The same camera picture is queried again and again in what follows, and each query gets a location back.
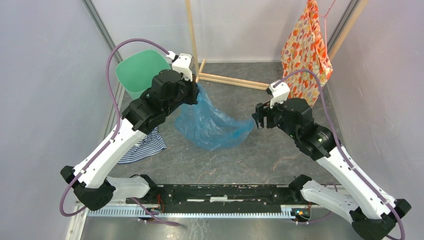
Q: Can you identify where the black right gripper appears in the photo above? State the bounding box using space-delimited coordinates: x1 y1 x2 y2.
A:
251 95 300 140

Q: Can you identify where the green plastic trash bin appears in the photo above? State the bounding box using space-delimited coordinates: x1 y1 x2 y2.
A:
115 49 171 100

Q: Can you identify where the blue plastic trash bag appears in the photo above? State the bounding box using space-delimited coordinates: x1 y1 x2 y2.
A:
174 83 255 151

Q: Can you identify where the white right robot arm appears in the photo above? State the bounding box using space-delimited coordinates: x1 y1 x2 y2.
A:
252 98 412 240

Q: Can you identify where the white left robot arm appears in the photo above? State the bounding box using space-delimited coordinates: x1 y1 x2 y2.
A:
60 69 199 211

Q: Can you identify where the blue striped cloth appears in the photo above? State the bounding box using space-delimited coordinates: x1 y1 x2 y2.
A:
118 127 168 165

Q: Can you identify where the floral orange cloth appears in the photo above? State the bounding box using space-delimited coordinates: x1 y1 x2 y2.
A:
281 0 333 107

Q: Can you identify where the pink clothes hanger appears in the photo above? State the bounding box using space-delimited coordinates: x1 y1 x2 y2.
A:
308 0 337 47

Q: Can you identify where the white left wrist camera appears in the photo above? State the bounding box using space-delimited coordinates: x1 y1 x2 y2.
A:
166 51 194 82

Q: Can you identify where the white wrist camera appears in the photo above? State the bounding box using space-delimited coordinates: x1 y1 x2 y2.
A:
166 51 194 82
266 80 290 109

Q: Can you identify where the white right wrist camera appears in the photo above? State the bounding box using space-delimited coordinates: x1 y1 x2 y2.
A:
266 80 290 109

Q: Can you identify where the wooden clothes rack frame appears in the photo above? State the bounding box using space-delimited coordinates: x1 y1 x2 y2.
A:
184 0 268 91

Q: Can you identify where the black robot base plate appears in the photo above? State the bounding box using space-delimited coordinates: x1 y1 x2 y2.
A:
125 174 311 214

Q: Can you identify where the white slotted cable duct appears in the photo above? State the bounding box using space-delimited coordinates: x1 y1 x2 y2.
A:
86 205 299 220

